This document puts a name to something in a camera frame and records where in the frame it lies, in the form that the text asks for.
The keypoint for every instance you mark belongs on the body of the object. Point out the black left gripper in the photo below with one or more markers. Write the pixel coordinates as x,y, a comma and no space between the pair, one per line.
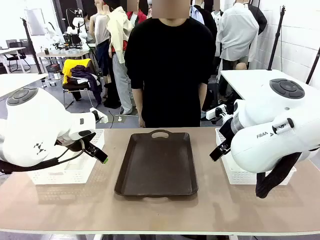
71,145

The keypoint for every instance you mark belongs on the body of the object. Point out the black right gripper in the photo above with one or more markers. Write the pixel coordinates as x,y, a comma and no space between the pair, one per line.
227,131

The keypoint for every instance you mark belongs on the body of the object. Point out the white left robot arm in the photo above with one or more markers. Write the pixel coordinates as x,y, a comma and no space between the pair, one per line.
32,130

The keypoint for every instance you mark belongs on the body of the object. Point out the person's left forearm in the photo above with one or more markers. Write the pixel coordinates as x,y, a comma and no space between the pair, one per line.
203,97

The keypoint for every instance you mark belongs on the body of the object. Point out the person's right forearm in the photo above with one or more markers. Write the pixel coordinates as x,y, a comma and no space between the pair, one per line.
138,105

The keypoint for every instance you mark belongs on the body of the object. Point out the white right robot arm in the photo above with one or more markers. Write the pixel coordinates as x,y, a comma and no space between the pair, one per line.
275,130

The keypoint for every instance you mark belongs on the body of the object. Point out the person's right hand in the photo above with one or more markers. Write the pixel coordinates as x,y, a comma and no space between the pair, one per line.
142,122

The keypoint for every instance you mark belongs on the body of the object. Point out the white perforated basket with label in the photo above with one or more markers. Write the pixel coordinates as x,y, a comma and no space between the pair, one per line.
237,175

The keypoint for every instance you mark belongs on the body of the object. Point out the white perforated basket with bottle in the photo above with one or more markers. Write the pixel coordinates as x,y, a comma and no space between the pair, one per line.
75,175

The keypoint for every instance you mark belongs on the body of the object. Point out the white power strip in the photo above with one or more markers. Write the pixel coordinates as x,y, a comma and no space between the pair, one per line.
100,115

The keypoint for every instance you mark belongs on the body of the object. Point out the grey floor plate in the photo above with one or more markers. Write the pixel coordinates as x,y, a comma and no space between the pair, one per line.
120,119

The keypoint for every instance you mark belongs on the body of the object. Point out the dark brown plastic tray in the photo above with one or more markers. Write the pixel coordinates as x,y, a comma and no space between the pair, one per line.
156,165

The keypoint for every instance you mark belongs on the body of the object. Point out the metal chair with clothes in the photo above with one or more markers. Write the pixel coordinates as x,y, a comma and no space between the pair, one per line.
75,92

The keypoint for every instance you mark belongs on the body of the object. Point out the white side table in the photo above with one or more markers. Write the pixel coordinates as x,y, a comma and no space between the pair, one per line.
15,82
247,80

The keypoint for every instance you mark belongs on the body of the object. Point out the yellow garment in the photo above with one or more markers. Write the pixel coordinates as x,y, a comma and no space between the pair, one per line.
68,66

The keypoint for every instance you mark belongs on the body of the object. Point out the person in black t-shirt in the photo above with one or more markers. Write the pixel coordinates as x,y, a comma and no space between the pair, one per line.
170,72

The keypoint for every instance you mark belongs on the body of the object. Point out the mannequin with cream jacket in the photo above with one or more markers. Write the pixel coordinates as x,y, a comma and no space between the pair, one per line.
120,50

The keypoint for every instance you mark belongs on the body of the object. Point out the mannequin with beige tank top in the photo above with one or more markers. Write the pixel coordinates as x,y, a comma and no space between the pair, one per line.
101,35

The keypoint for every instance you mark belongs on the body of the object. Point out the mannequin with white shirt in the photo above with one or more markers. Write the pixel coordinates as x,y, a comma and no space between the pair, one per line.
237,32

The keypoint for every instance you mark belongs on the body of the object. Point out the black office chair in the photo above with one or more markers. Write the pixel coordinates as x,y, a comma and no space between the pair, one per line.
16,56

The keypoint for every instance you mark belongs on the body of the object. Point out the black tripod stand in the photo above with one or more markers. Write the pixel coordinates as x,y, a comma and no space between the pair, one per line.
30,45
276,37

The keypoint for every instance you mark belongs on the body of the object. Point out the black slanted stand pole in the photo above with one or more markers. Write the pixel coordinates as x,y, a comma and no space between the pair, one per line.
313,66

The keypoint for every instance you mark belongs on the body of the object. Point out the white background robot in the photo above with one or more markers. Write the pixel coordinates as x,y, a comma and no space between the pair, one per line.
77,25

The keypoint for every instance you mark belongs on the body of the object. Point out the mannequin with dark jacket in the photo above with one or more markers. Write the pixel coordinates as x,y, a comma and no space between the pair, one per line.
207,22

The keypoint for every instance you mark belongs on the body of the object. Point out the white board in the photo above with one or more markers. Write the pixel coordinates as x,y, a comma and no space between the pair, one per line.
35,22

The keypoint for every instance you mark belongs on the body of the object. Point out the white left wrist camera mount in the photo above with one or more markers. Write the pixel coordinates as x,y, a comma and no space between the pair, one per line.
82,125

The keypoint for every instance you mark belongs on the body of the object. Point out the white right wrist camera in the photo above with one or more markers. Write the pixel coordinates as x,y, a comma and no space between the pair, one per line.
215,112

